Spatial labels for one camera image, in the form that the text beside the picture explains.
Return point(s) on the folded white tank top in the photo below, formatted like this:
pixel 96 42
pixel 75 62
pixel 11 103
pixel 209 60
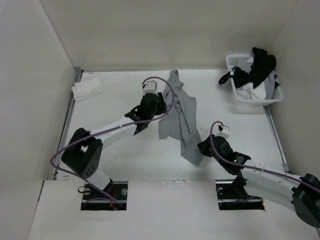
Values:
pixel 86 89

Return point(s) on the black tank top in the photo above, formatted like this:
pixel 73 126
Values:
pixel 263 64

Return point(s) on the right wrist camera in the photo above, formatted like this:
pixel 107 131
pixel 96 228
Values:
pixel 223 131

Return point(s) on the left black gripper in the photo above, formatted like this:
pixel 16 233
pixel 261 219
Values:
pixel 161 105

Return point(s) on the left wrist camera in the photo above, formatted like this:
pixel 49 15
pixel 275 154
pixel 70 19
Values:
pixel 150 87

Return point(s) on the white plastic laundry basket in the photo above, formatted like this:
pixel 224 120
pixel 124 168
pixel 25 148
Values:
pixel 277 96

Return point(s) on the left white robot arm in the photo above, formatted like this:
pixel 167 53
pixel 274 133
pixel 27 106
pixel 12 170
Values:
pixel 85 147

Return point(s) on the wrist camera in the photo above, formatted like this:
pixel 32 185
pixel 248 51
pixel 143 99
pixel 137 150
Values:
pixel 150 87
pixel 223 131

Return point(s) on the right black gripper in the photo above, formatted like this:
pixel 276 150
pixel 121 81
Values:
pixel 203 147

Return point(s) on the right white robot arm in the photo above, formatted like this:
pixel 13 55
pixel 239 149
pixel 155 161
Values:
pixel 300 194

